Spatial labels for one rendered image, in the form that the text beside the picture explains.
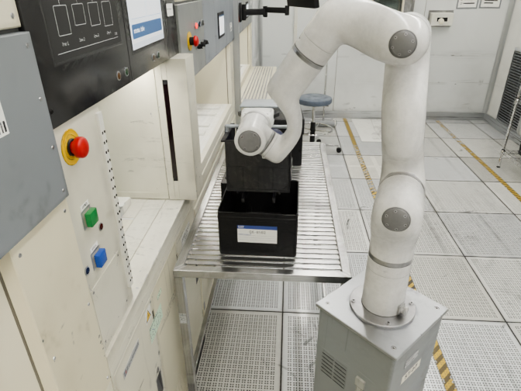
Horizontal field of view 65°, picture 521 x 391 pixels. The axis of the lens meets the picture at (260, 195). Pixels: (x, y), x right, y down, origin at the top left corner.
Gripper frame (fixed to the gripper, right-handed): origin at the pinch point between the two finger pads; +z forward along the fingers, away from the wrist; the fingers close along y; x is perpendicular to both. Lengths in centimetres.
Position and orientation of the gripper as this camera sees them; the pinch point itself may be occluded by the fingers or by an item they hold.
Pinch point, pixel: (260, 108)
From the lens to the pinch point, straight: 138.1
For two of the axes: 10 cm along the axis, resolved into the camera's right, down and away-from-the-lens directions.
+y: 10.0, 0.3, -0.8
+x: -0.1, -8.9, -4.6
